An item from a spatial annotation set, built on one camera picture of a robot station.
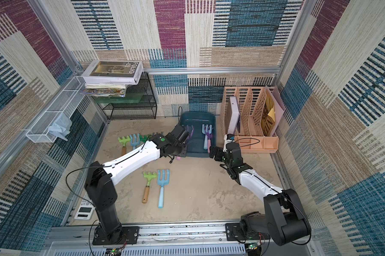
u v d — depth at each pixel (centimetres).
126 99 95
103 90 82
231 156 67
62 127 67
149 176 91
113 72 83
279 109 83
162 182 89
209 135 108
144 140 107
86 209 81
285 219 42
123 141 108
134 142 108
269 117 85
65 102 82
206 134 108
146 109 119
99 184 45
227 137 78
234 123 101
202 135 109
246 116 108
